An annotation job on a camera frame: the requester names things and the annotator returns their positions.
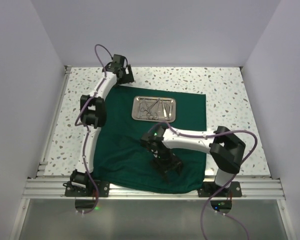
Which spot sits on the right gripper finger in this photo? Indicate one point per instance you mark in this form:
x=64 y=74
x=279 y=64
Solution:
x=163 y=170
x=177 y=165

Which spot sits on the steel surgical scissors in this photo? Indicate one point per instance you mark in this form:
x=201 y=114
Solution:
x=153 y=114

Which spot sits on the aluminium mounting rail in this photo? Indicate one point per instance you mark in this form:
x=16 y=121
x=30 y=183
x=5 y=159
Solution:
x=241 y=188

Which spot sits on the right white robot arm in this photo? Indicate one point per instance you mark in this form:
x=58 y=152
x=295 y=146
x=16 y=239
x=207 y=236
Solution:
x=226 y=149

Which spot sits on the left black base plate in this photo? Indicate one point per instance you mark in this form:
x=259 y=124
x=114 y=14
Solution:
x=80 y=191

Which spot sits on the steel forceps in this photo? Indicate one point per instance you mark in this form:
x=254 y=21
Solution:
x=144 y=111

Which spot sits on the stainless steel instrument tray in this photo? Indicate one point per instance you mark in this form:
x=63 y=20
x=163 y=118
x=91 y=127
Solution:
x=158 y=108

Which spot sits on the steel tweezers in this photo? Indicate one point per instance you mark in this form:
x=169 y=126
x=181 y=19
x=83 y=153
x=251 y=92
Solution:
x=166 y=108

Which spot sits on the dark green surgical cloth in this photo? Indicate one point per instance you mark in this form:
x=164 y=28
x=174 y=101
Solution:
x=119 y=156

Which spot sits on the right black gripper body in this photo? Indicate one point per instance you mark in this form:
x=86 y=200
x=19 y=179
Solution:
x=164 y=159

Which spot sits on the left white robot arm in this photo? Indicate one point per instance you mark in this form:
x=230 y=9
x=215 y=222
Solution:
x=93 y=116

